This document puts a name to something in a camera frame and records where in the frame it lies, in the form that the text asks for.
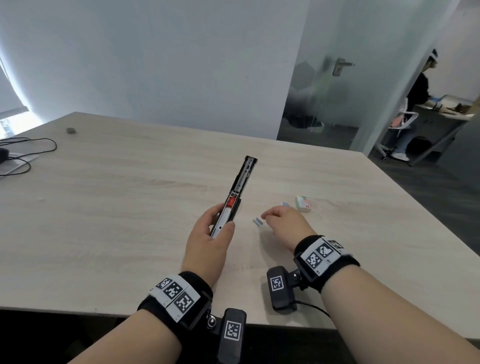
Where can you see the grey office desk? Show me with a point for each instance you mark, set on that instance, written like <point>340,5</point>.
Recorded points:
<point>435,120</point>

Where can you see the pastel printed staples box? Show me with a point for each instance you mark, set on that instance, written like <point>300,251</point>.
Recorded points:
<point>303,204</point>

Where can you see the frosted glass door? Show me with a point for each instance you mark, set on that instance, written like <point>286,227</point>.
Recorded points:
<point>318,112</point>

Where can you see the person's left hand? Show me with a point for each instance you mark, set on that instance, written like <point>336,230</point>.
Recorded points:
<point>204,251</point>

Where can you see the small grey object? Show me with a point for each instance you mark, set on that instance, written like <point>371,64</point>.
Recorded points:
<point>71,131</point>

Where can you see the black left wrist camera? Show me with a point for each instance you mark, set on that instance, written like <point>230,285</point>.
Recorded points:
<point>231,345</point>

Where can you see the person's right hand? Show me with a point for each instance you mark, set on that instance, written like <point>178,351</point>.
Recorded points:
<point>290,227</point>

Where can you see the small black device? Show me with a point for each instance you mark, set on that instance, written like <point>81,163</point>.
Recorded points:
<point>3,154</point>

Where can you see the person's right forearm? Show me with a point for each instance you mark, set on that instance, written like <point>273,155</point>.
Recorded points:
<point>393,322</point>

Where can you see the grey staples strip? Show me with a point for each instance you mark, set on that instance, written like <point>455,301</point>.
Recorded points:
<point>258,222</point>

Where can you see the black bag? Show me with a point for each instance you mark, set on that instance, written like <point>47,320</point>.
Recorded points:
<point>419,145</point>

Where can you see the white window blind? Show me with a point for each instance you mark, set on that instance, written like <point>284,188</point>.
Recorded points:
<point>11,90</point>

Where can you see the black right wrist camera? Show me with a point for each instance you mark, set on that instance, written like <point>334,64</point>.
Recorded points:
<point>282,296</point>

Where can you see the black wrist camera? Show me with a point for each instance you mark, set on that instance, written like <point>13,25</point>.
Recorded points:
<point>231,345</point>
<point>282,296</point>

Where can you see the black stapler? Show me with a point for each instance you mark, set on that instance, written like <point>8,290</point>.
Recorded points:
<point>243,176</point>

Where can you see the person's left forearm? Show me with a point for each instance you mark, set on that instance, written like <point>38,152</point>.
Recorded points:
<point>131,341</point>

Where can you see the white office chair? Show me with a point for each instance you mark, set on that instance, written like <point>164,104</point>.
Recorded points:
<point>403,129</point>

